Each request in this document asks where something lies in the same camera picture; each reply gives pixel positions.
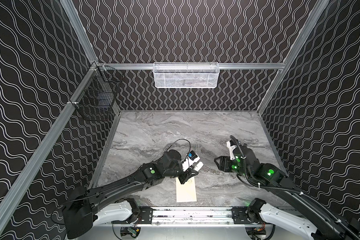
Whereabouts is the cream envelope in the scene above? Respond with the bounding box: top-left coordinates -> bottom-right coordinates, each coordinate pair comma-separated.
176,178 -> 197,203

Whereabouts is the white glue stick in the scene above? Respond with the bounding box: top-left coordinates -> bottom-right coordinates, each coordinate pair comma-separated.
193,162 -> 204,172

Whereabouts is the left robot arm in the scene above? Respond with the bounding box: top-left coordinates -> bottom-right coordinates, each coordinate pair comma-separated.
62,150 -> 204,240

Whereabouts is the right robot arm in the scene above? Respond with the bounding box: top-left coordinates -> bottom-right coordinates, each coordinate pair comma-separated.
214,141 -> 360,240

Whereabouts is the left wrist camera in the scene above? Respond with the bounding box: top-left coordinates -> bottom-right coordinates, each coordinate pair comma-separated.
181,150 -> 200,172

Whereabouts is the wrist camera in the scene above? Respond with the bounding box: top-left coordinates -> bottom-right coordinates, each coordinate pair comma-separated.
226,140 -> 237,161
181,150 -> 200,172

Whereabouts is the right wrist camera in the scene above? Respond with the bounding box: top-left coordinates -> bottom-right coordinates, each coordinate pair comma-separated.
226,140 -> 237,161

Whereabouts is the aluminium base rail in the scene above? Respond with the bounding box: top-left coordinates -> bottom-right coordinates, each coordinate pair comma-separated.
93,204 -> 251,227

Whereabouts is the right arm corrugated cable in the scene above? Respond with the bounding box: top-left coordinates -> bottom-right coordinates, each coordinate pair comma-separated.
229,135 -> 360,240

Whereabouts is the white wire mesh basket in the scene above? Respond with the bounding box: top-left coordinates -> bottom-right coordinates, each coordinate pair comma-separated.
153,62 -> 220,89

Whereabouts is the black wire basket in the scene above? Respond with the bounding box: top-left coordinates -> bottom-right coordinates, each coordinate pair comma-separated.
74,67 -> 117,122

